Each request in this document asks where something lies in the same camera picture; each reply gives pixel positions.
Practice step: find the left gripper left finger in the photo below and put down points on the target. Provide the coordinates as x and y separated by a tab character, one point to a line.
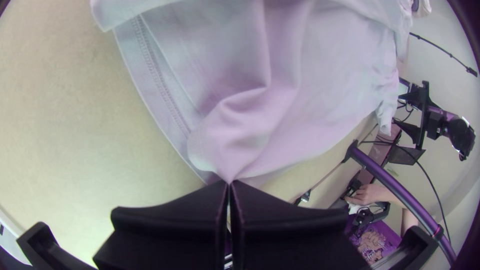
180	232

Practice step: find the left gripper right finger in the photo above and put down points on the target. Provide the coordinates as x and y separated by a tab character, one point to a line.
285	240

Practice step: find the grey t-shirt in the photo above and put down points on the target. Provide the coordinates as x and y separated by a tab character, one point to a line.
270	93

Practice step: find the person's hand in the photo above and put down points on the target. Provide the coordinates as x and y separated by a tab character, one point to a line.
371	194

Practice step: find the person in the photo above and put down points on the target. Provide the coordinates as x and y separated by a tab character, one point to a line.
408	223

